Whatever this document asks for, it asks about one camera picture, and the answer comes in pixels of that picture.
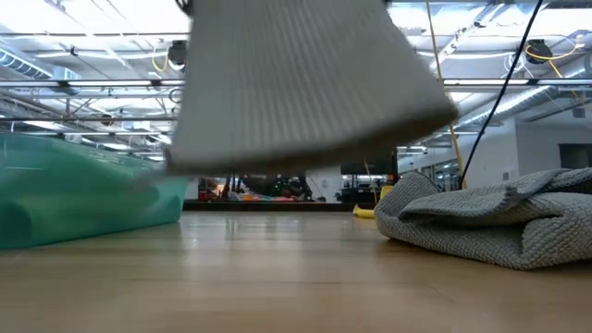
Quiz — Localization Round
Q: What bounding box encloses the grey waffle microfiber towel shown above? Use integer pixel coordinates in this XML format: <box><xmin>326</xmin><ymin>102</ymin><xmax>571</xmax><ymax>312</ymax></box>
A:
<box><xmin>164</xmin><ymin>0</ymin><xmax>460</xmax><ymax>177</ymax></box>

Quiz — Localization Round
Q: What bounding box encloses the teal translucent plastic bin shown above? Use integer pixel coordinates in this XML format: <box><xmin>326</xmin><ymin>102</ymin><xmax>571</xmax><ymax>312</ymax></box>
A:
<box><xmin>0</xmin><ymin>132</ymin><xmax>190</xmax><ymax>251</ymax></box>

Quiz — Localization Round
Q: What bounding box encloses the yellow microfiber towel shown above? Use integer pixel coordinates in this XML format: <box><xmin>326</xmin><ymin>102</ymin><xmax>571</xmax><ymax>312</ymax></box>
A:
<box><xmin>351</xmin><ymin>184</ymin><xmax>394</xmax><ymax>220</ymax></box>

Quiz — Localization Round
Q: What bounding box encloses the smooth grey microfiber towel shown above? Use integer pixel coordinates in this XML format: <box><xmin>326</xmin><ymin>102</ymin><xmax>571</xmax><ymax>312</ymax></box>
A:
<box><xmin>374</xmin><ymin>166</ymin><xmax>592</xmax><ymax>271</ymax></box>

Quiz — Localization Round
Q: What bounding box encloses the long ceiling light bar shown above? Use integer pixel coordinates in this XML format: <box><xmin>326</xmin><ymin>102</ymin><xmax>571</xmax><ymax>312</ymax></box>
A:
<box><xmin>0</xmin><ymin>78</ymin><xmax>592</xmax><ymax>89</ymax></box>

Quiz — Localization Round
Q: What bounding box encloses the red equipment box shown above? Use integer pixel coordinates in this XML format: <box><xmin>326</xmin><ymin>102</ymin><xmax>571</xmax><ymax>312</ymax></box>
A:
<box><xmin>198</xmin><ymin>178</ymin><xmax>218</xmax><ymax>201</ymax></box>

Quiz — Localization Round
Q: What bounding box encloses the white pillar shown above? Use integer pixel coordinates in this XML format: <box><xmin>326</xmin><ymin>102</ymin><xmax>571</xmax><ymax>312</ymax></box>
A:
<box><xmin>305</xmin><ymin>166</ymin><xmax>343</xmax><ymax>203</ymax></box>

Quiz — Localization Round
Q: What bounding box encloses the black ceiling cable reel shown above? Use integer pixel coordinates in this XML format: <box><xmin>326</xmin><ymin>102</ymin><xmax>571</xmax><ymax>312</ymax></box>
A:
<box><xmin>524</xmin><ymin>39</ymin><xmax>580</xmax><ymax>64</ymax></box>
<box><xmin>152</xmin><ymin>39</ymin><xmax>189</xmax><ymax>75</ymax></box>

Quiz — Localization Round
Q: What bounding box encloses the silver air duct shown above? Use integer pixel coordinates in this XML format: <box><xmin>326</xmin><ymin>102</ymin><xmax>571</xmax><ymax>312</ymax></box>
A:
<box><xmin>455</xmin><ymin>55</ymin><xmax>592</xmax><ymax>131</ymax></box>
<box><xmin>0</xmin><ymin>48</ymin><xmax>55</xmax><ymax>80</ymax></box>

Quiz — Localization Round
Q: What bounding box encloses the black wall monitor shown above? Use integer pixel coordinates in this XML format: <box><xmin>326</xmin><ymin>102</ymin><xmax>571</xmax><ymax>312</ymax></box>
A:
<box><xmin>340</xmin><ymin>159</ymin><xmax>399</xmax><ymax>176</ymax></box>

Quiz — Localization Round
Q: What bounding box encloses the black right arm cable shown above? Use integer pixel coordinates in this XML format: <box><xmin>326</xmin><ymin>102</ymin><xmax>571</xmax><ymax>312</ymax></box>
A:
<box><xmin>459</xmin><ymin>0</ymin><xmax>545</xmax><ymax>189</ymax></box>

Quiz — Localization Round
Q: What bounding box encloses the dark wall panel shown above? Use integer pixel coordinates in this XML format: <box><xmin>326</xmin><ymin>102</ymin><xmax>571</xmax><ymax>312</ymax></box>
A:
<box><xmin>559</xmin><ymin>142</ymin><xmax>592</xmax><ymax>168</ymax></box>

